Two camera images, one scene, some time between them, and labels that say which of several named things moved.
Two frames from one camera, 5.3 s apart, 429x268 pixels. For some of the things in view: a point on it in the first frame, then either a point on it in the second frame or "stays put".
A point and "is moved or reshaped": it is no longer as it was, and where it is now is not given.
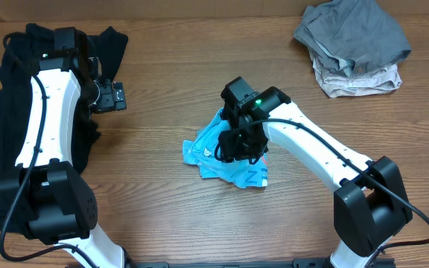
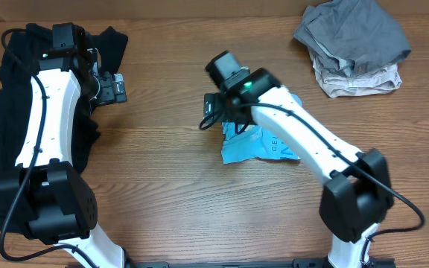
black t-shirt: [1, 111] stays put
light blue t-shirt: [201, 151] is moved or reshaped
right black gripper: [231, 151] to [221, 111]
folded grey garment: [353, 36] stays put
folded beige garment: [338, 84] stays put
